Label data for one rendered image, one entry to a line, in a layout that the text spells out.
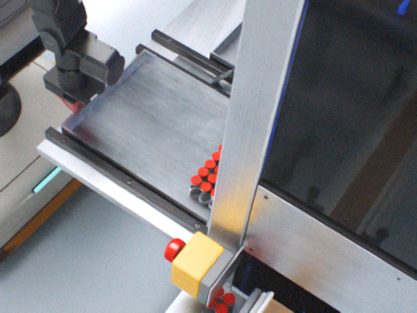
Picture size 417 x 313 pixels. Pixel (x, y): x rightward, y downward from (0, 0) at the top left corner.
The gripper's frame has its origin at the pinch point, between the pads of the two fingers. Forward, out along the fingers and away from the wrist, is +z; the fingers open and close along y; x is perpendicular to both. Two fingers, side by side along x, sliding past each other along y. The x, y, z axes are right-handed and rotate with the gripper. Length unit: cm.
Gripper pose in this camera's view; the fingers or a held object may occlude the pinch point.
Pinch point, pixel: (77, 110)
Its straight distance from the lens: 142.1
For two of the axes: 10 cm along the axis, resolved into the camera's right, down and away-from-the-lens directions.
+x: 5.6, -6.5, 5.1
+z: -0.7, 5.8, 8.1
